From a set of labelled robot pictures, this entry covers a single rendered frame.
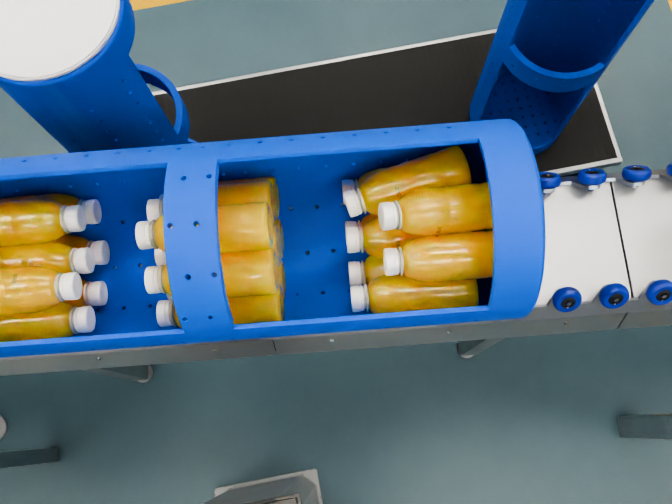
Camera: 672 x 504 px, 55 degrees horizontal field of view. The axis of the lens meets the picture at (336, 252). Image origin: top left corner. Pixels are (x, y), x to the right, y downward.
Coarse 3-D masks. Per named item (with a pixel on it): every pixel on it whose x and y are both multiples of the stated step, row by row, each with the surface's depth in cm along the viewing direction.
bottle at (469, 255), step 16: (416, 240) 90; (432, 240) 90; (448, 240) 89; (464, 240) 89; (480, 240) 89; (400, 256) 90; (416, 256) 89; (432, 256) 88; (448, 256) 88; (464, 256) 88; (480, 256) 88; (400, 272) 91; (416, 272) 89; (432, 272) 89; (448, 272) 89; (464, 272) 89; (480, 272) 89
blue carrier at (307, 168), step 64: (384, 128) 90; (448, 128) 87; (512, 128) 86; (0, 192) 103; (64, 192) 103; (128, 192) 104; (192, 192) 81; (320, 192) 106; (512, 192) 80; (128, 256) 108; (192, 256) 80; (320, 256) 107; (512, 256) 80; (128, 320) 102; (192, 320) 84; (320, 320) 87; (384, 320) 87; (448, 320) 89
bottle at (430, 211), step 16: (416, 192) 89; (432, 192) 88; (448, 192) 89; (464, 192) 89; (480, 192) 89; (400, 208) 88; (416, 208) 87; (432, 208) 87; (448, 208) 88; (464, 208) 88; (480, 208) 88; (400, 224) 88; (416, 224) 88; (432, 224) 88; (448, 224) 88; (464, 224) 89; (480, 224) 90
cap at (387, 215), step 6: (384, 204) 88; (390, 204) 88; (378, 210) 91; (384, 210) 88; (390, 210) 88; (378, 216) 91; (384, 216) 88; (390, 216) 88; (396, 216) 88; (384, 222) 88; (390, 222) 88; (396, 222) 88; (384, 228) 89; (390, 228) 89
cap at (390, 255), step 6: (384, 252) 91; (390, 252) 90; (396, 252) 90; (384, 258) 92; (390, 258) 90; (396, 258) 90; (384, 264) 93; (390, 264) 90; (396, 264) 90; (390, 270) 90; (396, 270) 90
